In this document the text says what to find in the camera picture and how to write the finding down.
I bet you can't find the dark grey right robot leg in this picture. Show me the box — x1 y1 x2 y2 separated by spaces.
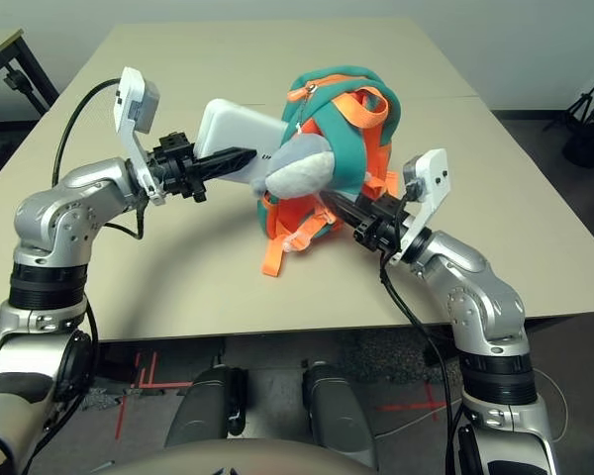
301 360 377 469

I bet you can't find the black pole with clamp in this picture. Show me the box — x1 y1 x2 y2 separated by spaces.
0 27 30 95

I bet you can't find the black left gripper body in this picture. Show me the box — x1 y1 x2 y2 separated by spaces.
149 131 210 205

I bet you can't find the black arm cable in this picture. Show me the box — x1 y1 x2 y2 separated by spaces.
51 78 148 241
378 182 469 475

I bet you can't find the black bag with white items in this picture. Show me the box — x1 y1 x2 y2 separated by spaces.
561 106 594 172

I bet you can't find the white Unitree box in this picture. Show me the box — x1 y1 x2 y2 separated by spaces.
192 97 291 187

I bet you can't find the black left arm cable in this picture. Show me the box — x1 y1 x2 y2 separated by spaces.
51 78 148 241

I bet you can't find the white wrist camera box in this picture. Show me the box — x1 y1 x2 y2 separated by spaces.
388 146 451 263
111 66 168 208

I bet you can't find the dark grey left robot leg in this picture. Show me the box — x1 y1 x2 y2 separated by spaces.
165 365 248 446

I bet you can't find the beige robot torso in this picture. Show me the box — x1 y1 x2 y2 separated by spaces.
93 439 372 475

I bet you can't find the dark grey floor mat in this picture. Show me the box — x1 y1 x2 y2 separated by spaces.
339 326 461 385

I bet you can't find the grey plush dolphin charm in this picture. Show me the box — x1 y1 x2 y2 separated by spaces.
249 136 337 199

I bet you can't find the dark grey robot leg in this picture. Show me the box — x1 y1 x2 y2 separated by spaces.
301 360 377 469
165 365 248 446

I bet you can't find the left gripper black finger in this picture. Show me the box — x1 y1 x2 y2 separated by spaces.
196 146 257 181

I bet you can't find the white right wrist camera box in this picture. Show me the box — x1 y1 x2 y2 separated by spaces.
388 146 451 263

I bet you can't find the black framed side table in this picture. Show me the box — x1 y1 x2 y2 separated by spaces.
0 27 60 119

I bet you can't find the teal orange backpack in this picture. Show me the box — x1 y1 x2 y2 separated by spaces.
250 63 403 278

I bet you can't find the white floor cable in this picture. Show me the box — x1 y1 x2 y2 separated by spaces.
375 365 569 437

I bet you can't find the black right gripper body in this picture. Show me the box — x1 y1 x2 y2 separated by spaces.
351 193 411 254

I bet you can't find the black tripod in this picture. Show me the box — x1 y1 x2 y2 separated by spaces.
544 61 594 130

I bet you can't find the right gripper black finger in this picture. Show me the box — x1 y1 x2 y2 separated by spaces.
320 190 366 229

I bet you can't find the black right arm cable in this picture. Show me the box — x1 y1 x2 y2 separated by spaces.
378 182 469 475

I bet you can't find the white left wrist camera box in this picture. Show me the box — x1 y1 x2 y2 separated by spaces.
111 66 168 208

